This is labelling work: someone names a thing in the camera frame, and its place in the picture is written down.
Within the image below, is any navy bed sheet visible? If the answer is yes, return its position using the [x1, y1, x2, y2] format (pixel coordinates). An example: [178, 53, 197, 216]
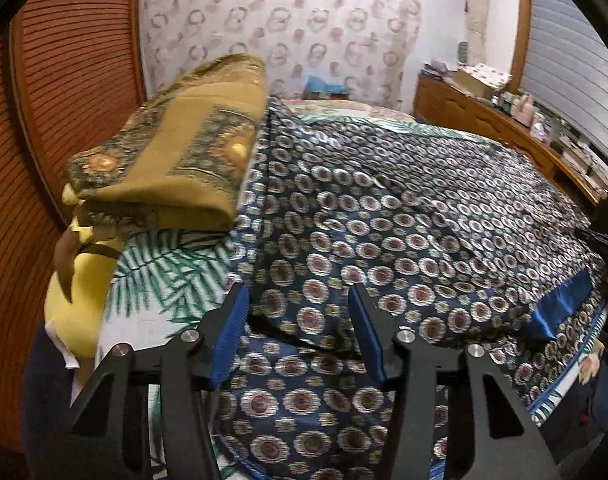
[21, 330, 84, 466]

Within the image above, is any beige tied window curtain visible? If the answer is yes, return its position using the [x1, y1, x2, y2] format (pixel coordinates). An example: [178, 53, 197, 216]
[464, 0, 490, 66]

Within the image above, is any pink thermos jug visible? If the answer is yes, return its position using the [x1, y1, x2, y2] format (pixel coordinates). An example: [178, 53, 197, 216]
[516, 95, 535, 126]

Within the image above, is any navy circle print pajama top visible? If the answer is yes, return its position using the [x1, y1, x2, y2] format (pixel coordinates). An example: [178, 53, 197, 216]
[211, 97, 608, 480]

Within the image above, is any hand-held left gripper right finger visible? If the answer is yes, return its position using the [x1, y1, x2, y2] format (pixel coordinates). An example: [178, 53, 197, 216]
[348, 282, 560, 480]

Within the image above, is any grey window blind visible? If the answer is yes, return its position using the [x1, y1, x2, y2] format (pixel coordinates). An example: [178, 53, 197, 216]
[521, 0, 608, 161]

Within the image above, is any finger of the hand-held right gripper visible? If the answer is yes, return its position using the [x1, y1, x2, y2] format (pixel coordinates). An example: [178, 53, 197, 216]
[575, 227, 608, 261]

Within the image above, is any floral blanket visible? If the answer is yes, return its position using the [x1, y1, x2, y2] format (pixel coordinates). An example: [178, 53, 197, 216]
[284, 97, 415, 123]

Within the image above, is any wooden window frame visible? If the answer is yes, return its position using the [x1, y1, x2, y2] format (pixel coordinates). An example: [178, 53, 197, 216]
[509, 0, 535, 91]

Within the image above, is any green leaf print bedsheet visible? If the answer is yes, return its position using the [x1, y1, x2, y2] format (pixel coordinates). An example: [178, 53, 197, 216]
[71, 110, 607, 480]

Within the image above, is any person's dark clothing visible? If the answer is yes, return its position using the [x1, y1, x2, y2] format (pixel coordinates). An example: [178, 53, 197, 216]
[559, 350, 608, 466]

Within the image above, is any brown patterned folded cloth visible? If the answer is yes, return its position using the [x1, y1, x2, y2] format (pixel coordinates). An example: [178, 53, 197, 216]
[64, 52, 269, 233]

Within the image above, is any blue plastic bag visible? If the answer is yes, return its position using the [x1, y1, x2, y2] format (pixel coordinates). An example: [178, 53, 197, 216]
[304, 76, 347, 95]

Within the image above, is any white spotted cloth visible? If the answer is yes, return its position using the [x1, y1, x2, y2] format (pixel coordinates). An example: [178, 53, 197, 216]
[471, 62, 514, 86]

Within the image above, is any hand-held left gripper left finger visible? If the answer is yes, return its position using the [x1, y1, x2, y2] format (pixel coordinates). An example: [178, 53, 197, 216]
[48, 282, 251, 480]

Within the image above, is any yellow cloth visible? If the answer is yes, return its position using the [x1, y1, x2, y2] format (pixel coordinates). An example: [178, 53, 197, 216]
[44, 210, 127, 361]

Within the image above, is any wooden sideboard cabinet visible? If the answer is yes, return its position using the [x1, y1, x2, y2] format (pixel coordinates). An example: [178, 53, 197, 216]
[414, 74, 608, 211]

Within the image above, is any circle print sheer curtain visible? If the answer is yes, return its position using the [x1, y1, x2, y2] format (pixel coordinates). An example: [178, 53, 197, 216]
[138, 0, 425, 111]

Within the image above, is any wooden louvered wardrobe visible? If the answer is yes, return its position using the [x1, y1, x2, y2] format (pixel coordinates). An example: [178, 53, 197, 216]
[0, 0, 147, 461]

